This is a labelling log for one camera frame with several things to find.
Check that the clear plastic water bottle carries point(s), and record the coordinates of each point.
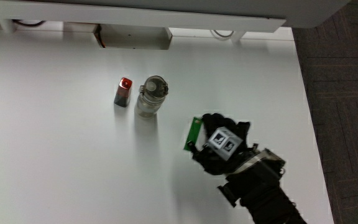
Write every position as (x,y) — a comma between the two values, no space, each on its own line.
(150,98)

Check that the person's right hand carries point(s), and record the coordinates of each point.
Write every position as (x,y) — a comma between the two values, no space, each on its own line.
(219,158)

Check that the small red-capped bottle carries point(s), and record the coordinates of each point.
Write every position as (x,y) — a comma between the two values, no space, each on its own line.
(123,92)

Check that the white raised shelf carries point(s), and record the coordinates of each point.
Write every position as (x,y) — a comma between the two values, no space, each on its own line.
(129,15)

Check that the person's right forearm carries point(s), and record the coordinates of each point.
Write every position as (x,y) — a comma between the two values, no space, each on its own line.
(259,189)

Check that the green card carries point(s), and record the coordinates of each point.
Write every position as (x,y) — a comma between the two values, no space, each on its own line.
(193,132)

